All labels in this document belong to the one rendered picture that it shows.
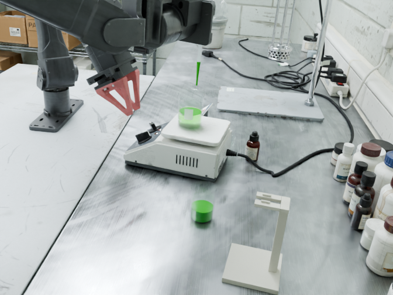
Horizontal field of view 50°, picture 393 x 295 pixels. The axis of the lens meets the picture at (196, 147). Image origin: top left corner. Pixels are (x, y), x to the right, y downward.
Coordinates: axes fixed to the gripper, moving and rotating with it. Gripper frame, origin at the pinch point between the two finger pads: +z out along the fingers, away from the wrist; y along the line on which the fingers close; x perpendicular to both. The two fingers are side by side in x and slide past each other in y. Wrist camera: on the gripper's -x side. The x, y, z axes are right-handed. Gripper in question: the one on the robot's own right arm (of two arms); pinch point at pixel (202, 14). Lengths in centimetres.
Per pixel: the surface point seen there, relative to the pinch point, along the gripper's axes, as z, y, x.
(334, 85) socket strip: 66, -21, 25
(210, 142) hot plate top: -2.4, -5.2, 22.6
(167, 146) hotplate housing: -3.9, 3.0, 25.1
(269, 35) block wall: 246, 41, 44
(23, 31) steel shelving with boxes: 159, 195, 56
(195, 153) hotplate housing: -3.2, -2.7, 25.3
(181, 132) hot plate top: -1.4, 1.3, 22.7
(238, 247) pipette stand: -19.3, -17.6, 30.8
